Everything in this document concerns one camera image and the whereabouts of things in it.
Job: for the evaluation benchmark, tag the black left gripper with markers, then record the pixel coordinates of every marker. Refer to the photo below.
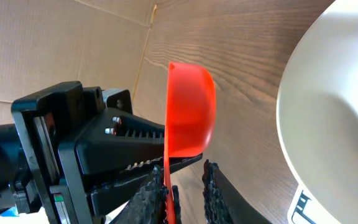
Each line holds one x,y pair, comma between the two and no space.
63,134

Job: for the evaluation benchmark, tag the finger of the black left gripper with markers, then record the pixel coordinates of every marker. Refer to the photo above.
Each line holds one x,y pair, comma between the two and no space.
107,191

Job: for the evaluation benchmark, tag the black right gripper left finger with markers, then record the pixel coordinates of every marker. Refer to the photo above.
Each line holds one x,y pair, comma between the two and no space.
148,204

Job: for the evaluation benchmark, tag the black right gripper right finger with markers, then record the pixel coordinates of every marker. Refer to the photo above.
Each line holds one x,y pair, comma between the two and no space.
222,201

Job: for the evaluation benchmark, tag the red plastic measuring scoop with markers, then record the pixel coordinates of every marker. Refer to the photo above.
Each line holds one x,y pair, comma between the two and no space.
190,115

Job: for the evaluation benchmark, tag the white digital kitchen scale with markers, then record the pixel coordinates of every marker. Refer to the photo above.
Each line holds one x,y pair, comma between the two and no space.
305,210

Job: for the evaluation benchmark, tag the white round bowl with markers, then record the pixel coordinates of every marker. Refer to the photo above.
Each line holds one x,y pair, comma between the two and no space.
317,111

